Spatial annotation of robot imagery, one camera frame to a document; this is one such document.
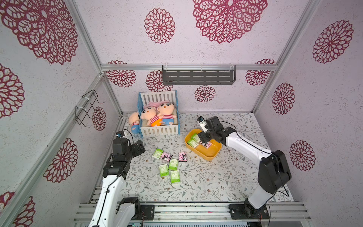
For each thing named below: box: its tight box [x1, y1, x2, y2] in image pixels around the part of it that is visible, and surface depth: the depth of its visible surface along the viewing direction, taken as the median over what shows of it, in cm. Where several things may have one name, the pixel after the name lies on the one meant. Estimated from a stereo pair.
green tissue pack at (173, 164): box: [169, 158, 179, 171], surface depth 91 cm
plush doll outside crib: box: [128, 111, 140, 134], surface depth 107 cm
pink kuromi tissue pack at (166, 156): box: [160, 151, 173, 162], surface depth 94 cm
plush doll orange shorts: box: [140, 106, 163, 127], surface depth 105 cm
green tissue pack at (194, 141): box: [187, 134, 201, 149], surface depth 100 cm
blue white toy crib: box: [137, 90, 180, 137], surface depth 105 cm
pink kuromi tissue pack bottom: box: [199, 141, 212, 149], surface depth 99 cm
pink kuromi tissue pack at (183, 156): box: [178, 151, 188, 162], surface depth 94 cm
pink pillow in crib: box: [143, 100, 171, 110], surface depth 115 cm
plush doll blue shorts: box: [156, 102, 177, 126], surface depth 105 cm
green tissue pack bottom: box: [170, 170, 181, 184], surface depth 86 cm
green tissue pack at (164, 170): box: [158, 163, 170, 178], surface depth 89 cm
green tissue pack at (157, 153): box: [151, 148, 165, 160], surface depth 96 cm
